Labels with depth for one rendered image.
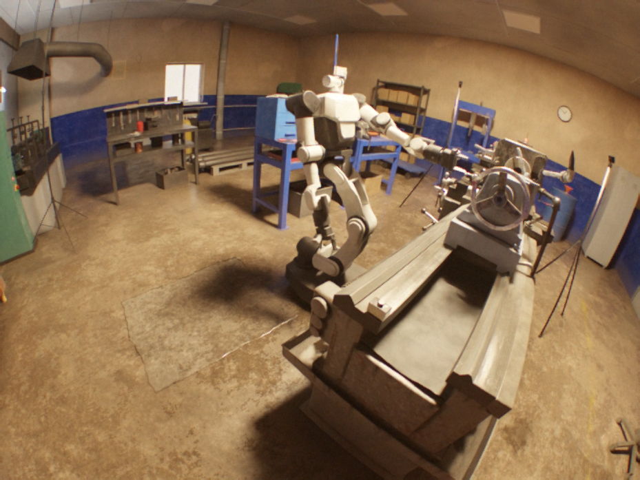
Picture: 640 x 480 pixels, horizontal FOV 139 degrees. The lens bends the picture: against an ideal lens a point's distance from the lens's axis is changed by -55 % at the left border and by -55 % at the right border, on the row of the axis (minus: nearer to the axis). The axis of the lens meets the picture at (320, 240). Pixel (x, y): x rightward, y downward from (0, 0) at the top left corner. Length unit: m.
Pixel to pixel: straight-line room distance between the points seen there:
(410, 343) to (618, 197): 5.39
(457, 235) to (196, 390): 1.40
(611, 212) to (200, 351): 6.10
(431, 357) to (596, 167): 5.73
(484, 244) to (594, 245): 4.94
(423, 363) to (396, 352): 0.08
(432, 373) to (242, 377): 1.01
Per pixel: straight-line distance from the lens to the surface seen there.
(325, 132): 1.43
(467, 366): 0.63
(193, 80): 7.83
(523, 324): 0.89
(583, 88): 6.29
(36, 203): 3.66
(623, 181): 5.82
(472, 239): 1.04
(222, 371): 1.50
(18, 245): 3.42
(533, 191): 1.33
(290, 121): 2.54
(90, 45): 5.15
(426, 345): 0.78
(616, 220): 5.89
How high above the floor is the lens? 1.27
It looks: 30 degrees down
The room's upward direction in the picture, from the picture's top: 8 degrees clockwise
